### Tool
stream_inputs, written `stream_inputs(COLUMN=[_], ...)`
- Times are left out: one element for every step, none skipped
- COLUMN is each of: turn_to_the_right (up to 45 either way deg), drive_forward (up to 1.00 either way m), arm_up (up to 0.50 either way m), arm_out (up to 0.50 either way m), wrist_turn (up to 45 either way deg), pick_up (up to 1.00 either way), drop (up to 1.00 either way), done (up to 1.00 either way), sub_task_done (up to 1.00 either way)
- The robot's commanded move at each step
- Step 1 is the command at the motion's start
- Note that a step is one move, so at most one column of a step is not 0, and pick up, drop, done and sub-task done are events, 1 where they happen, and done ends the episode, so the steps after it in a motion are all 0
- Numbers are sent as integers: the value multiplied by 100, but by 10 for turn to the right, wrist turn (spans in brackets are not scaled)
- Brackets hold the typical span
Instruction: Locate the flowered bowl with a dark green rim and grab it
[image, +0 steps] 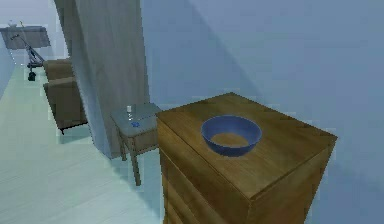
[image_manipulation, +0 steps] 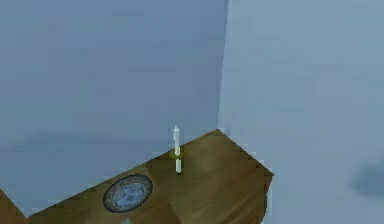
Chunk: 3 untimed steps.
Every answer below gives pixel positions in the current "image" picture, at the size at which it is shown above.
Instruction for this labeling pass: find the blue bowl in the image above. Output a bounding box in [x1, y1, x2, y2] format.
[200, 114, 263, 158]

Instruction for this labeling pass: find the grey side table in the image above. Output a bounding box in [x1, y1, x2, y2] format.
[110, 101, 163, 187]

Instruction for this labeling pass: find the beige curtain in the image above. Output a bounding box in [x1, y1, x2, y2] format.
[53, 0, 151, 160]

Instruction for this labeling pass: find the brown wooden chest of drawers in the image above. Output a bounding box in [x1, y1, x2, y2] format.
[155, 91, 339, 224]

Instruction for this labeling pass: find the brown armchair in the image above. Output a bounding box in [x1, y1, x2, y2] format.
[42, 57, 76, 81]
[42, 76, 89, 135]

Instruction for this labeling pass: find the black floor lamp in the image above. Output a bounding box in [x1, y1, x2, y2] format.
[9, 33, 46, 82]

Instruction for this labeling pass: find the grey desk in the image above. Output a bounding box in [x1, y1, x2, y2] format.
[0, 25, 52, 51]

